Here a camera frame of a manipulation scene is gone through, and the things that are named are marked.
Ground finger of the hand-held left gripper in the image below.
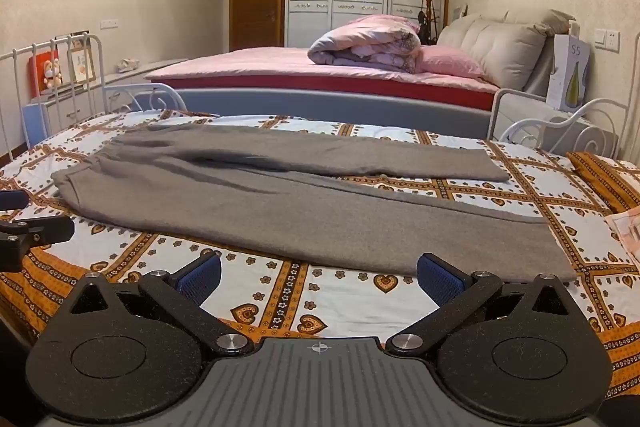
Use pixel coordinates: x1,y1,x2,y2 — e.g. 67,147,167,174
0,190,29,212
0,215,76,273

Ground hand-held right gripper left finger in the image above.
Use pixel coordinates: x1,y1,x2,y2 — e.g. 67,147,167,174
65,253,255,355

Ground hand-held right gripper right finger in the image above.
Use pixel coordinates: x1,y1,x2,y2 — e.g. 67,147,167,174
385,253,577,355

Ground grey pants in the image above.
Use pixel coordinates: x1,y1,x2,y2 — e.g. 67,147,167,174
51,123,576,285

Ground heart patterned bedsheet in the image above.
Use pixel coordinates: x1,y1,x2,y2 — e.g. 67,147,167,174
0,109,640,400

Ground red gift box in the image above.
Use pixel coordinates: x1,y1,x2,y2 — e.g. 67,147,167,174
28,51,65,96

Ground plush doll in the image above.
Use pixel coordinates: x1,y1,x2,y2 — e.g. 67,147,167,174
42,59,64,88

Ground pink cloth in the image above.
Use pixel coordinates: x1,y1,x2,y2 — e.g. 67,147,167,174
604,206,640,265

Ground orange patterned pillow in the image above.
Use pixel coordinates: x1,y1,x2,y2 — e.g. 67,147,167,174
567,151,640,214

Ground pink pillow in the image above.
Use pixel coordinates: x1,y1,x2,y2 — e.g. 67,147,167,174
415,44,486,80

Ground pink sheet double bed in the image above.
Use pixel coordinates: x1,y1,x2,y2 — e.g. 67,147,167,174
144,46,501,140

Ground white printed box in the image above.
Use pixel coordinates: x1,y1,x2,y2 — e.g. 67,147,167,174
546,21,592,112

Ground folded pink quilt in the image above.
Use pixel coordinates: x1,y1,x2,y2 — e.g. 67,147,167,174
307,14,423,75

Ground brown wooden door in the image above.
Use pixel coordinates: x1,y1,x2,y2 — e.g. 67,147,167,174
229,0,281,52

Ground picture frame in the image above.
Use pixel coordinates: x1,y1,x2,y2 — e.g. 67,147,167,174
67,44,96,82

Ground white metal bed frame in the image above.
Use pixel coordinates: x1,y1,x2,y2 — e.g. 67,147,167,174
0,32,632,158

